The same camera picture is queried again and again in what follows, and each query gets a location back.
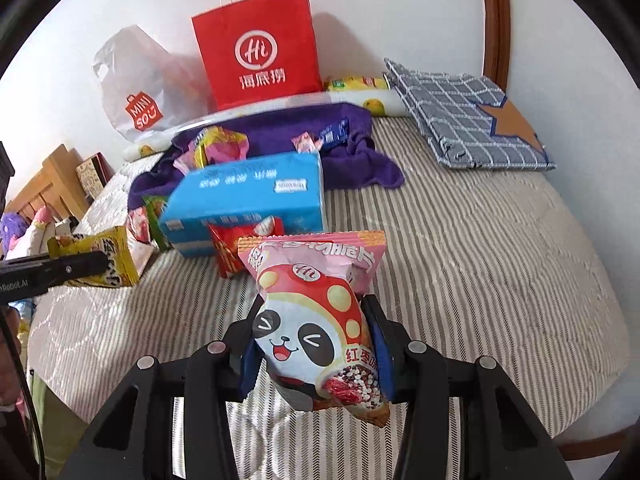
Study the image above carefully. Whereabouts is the yellow snack packet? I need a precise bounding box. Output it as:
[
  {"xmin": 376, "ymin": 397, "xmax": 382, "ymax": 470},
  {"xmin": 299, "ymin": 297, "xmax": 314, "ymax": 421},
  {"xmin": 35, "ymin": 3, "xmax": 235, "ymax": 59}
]
[{"xmin": 47, "ymin": 226, "xmax": 140, "ymax": 288}]

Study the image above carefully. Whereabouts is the green snack packet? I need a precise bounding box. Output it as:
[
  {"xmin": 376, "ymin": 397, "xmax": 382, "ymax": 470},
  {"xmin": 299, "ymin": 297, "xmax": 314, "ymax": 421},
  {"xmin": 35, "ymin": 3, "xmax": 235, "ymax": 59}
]
[{"xmin": 143, "ymin": 195, "xmax": 171, "ymax": 252}]

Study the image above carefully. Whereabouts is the red triangular snack packet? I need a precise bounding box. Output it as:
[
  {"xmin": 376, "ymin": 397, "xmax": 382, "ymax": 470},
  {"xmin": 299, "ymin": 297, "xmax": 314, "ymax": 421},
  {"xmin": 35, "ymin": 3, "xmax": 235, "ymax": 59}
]
[{"xmin": 208, "ymin": 216, "xmax": 284, "ymax": 278}]

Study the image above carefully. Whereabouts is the pink panda snack bag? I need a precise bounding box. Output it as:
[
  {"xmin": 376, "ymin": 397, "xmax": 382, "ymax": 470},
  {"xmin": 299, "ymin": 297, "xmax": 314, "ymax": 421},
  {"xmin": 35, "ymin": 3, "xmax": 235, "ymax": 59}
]
[{"xmin": 238, "ymin": 231, "xmax": 390, "ymax": 427}]

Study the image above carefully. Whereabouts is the yellow pink snack bag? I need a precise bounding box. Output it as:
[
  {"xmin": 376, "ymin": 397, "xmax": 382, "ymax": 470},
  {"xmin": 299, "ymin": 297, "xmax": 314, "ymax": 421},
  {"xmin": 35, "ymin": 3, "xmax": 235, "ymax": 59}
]
[{"xmin": 172, "ymin": 126, "xmax": 250, "ymax": 176}]

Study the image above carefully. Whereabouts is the blue snack packet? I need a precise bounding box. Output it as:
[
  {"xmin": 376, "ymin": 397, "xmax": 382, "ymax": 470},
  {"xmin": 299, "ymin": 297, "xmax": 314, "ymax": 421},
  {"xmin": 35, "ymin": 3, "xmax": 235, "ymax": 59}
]
[{"xmin": 318, "ymin": 118, "xmax": 349, "ymax": 151}]

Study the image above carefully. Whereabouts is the person's hand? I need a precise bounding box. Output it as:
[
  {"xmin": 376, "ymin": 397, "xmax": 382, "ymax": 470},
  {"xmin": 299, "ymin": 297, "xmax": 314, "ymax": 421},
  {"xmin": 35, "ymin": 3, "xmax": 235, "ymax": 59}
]
[{"xmin": 0, "ymin": 306, "xmax": 22, "ymax": 413}]

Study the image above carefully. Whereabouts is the wooden headboard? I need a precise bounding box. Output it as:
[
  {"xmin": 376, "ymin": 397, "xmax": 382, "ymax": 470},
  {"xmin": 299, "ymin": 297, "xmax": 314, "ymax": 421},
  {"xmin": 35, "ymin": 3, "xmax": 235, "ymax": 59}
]
[{"xmin": 6, "ymin": 144, "xmax": 89, "ymax": 220}]

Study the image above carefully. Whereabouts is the patterned framed box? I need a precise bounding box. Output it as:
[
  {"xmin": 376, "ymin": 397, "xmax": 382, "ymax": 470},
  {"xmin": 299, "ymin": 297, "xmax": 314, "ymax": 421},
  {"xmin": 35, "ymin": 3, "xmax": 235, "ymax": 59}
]
[{"xmin": 75, "ymin": 152, "xmax": 113, "ymax": 202}]

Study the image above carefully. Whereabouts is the white Miniso plastic bag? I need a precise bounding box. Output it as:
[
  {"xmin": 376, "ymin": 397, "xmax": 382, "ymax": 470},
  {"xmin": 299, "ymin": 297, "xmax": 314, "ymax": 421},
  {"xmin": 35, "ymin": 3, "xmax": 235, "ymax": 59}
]
[{"xmin": 93, "ymin": 25, "xmax": 213, "ymax": 143}]

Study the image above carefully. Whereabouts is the blue tissue pack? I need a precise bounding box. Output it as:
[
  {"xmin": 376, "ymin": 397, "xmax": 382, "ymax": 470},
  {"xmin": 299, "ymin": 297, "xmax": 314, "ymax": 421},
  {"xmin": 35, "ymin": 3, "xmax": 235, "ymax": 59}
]
[{"xmin": 158, "ymin": 151, "xmax": 326, "ymax": 258}]

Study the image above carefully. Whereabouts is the purple towel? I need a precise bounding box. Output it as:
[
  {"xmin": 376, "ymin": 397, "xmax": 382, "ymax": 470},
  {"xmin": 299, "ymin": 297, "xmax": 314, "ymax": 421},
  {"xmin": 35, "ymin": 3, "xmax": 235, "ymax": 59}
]
[{"xmin": 127, "ymin": 103, "xmax": 405, "ymax": 211}]

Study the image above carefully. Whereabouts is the grey checkered star cloth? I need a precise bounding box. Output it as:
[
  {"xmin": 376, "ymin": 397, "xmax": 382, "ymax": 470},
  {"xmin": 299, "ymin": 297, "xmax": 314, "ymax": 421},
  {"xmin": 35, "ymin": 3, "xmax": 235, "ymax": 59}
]
[{"xmin": 384, "ymin": 58, "xmax": 555, "ymax": 171}]

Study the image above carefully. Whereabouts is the red paper shopping bag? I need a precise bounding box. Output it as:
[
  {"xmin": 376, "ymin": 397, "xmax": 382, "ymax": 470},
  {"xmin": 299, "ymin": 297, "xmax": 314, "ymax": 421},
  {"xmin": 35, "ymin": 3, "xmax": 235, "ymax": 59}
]
[{"xmin": 192, "ymin": 0, "xmax": 322, "ymax": 110}]

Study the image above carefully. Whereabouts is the white fruit-print roll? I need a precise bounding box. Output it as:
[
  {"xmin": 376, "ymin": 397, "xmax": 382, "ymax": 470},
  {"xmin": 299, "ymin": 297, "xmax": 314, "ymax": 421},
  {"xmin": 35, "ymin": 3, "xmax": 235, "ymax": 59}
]
[{"xmin": 122, "ymin": 89, "xmax": 409, "ymax": 162}]

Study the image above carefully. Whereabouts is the yellow chips bag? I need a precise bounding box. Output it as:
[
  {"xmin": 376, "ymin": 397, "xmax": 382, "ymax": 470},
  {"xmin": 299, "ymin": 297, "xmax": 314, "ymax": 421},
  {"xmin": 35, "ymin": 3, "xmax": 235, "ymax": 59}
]
[{"xmin": 323, "ymin": 76, "xmax": 388, "ymax": 92}]

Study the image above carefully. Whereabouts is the brown wooden door frame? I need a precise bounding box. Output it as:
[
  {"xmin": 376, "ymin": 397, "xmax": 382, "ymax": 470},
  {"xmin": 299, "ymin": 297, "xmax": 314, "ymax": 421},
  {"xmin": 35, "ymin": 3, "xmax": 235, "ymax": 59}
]
[{"xmin": 483, "ymin": 0, "xmax": 511, "ymax": 90}]

